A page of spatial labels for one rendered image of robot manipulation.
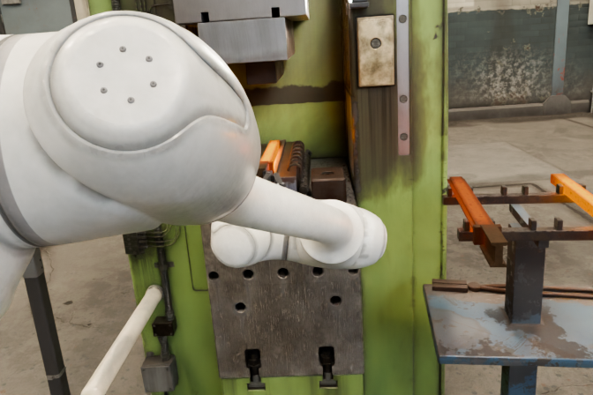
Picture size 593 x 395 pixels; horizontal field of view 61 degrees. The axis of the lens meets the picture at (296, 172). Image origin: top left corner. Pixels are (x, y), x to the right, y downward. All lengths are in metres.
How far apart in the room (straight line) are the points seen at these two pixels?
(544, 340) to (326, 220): 0.66
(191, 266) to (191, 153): 1.27
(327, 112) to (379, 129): 0.36
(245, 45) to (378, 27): 0.34
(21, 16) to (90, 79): 7.73
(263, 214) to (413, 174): 0.88
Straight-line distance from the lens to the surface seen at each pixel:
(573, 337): 1.22
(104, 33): 0.26
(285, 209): 0.59
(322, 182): 1.23
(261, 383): 1.45
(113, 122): 0.24
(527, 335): 1.20
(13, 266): 0.35
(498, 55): 7.61
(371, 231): 0.83
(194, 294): 1.55
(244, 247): 0.79
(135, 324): 1.41
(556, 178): 1.32
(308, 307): 1.30
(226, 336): 1.37
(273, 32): 1.19
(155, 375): 1.67
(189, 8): 1.22
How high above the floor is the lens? 1.32
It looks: 15 degrees down
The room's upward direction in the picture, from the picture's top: 4 degrees counter-clockwise
